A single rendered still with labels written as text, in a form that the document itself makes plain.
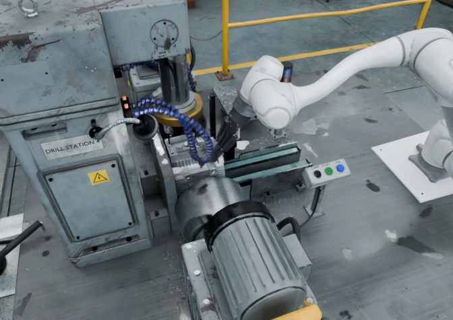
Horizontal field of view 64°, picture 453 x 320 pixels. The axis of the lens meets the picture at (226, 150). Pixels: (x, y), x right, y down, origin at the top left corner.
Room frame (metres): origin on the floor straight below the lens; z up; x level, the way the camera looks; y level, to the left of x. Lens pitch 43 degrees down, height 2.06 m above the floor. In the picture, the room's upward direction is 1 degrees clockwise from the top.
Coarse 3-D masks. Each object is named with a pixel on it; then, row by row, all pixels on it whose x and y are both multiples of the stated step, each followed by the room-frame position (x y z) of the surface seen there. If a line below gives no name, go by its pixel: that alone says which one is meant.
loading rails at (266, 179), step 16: (288, 144) 1.26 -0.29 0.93; (240, 160) 1.17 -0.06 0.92; (256, 160) 1.17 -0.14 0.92; (272, 160) 1.19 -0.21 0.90; (288, 160) 1.21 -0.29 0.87; (304, 160) 1.17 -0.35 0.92; (240, 176) 1.13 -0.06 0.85; (256, 176) 1.07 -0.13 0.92; (272, 176) 1.07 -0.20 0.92; (288, 176) 1.09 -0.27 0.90; (256, 192) 1.04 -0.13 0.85; (272, 192) 1.07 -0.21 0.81
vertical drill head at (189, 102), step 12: (168, 60) 0.97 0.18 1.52; (180, 60) 0.98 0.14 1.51; (168, 72) 0.97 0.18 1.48; (180, 72) 0.98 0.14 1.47; (168, 84) 0.98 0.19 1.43; (180, 84) 0.98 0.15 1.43; (156, 96) 1.05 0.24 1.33; (168, 96) 0.98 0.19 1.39; (180, 96) 0.98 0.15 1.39; (192, 96) 1.02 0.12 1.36; (180, 108) 0.96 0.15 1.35; (192, 108) 0.98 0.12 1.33; (168, 120) 0.93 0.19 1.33; (168, 132) 0.96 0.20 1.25
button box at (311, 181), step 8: (336, 160) 1.01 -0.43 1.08; (344, 160) 1.01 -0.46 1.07; (312, 168) 0.96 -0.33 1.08; (320, 168) 0.97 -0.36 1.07; (336, 168) 0.97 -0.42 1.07; (344, 168) 0.98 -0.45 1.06; (304, 176) 0.96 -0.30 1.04; (312, 176) 0.94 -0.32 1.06; (328, 176) 0.94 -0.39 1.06; (336, 176) 0.95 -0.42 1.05; (344, 176) 0.95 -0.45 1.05; (312, 184) 0.91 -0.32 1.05; (320, 184) 0.92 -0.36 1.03
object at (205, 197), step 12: (204, 180) 0.82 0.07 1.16; (216, 180) 0.82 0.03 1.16; (228, 180) 0.84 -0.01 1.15; (192, 192) 0.78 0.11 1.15; (204, 192) 0.77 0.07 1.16; (216, 192) 0.77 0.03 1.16; (228, 192) 0.77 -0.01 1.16; (240, 192) 0.80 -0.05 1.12; (180, 204) 0.76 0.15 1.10; (192, 204) 0.74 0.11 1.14; (204, 204) 0.72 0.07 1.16; (216, 204) 0.72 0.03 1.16; (228, 204) 0.72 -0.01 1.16; (180, 216) 0.73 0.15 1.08; (192, 216) 0.69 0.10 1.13; (204, 216) 0.68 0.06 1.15; (180, 228) 0.71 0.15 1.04; (192, 228) 0.66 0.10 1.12; (192, 240) 0.64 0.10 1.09
